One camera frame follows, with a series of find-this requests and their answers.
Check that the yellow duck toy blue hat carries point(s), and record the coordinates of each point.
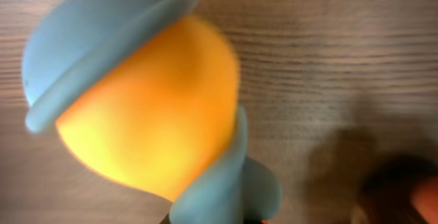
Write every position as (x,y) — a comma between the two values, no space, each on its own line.
(145,94)

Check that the brown plush capybara toy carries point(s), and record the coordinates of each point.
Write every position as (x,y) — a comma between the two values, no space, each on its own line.
(402,190)

